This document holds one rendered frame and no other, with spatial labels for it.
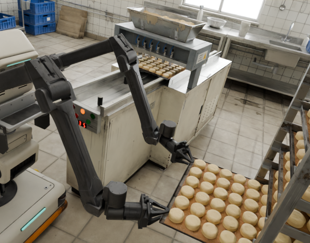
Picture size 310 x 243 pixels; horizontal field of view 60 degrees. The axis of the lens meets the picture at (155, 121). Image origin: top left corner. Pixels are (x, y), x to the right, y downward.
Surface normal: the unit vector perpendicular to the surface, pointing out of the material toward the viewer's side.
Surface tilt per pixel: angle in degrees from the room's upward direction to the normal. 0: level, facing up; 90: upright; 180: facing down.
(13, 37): 42
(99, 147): 90
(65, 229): 0
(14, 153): 8
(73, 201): 0
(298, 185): 90
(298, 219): 0
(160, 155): 90
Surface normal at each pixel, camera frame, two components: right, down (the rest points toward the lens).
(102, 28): -0.35, 0.43
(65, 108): 0.87, -0.10
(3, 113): 0.90, 0.34
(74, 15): -0.25, 0.13
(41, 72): 0.70, -0.46
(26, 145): 0.29, -0.79
